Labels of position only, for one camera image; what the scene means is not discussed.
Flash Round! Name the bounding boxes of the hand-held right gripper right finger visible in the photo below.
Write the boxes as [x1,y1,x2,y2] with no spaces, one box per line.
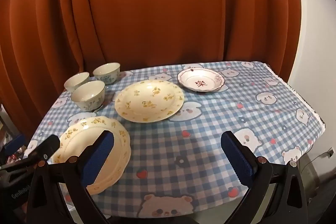
[220,131,309,224]

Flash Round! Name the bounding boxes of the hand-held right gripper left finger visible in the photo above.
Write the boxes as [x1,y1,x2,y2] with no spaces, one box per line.
[26,130,116,224]

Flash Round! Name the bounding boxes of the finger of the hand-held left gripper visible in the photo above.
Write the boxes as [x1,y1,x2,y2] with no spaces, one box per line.
[23,134,61,165]
[4,134,26,155]

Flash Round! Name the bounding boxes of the scalloped yellow floral plate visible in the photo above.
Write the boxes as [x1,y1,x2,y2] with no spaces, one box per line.
[85,151,132,194]
[51,116,132,180]

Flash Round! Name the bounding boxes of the cream bowl green floral print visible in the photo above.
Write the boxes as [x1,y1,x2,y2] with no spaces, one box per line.
[71,80,106,111]

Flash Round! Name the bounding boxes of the small cream bowl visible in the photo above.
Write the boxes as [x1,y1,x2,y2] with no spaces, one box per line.
[64,72,90,92]

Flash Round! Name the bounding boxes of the round yellow floral plate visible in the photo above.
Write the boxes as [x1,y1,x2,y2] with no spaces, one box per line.
[114,80,185,123]

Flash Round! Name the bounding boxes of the white plate red pattern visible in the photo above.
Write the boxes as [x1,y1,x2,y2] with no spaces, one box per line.
[177,68,226,93]

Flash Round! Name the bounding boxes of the cream bowl blue floral print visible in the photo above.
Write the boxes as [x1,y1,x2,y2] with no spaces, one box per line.
[92,63,121,85]

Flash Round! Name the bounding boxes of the blue checked bear print tablecloth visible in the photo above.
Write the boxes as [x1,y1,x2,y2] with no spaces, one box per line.
[24,61,326,219]

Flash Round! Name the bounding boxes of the orange curtain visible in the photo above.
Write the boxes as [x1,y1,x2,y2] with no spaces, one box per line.
[0,0,302,140]

